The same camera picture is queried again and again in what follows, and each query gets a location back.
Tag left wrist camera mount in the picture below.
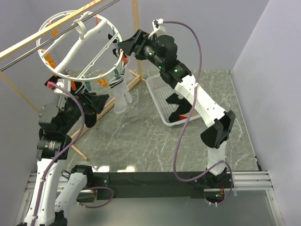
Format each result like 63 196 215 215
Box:
46 79 71 96

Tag black beige red sock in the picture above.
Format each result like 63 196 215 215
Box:
168 100 192 123

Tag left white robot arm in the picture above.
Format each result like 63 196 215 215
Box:
20 92 109 226

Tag wooden rack frame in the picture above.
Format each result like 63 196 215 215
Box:
0 0 146 161

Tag white round clip hanger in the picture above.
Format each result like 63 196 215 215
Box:
36 11 123 82

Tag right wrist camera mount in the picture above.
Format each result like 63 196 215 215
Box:
148 18 166 39

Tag black striped sock at left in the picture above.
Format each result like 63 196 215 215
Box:
84 112 97 128

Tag metal hanging rod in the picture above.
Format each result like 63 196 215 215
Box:
0 0 118 71

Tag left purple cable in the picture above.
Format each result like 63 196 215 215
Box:
28 84 115 226

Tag white striped hanging sock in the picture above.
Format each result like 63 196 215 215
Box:
109 75 128 114

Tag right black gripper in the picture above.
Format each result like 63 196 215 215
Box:
117 30 164 71

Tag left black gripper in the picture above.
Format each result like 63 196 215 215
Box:
60 90 109 133

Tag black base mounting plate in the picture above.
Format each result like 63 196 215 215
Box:
94 171 236 201

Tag white plastic mesh basket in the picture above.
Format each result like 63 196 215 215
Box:
146 74 192 127

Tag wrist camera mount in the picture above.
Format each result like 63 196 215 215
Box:
148 18 166 39
46 79 71 96

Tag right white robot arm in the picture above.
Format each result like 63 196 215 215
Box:
119 30 236 188

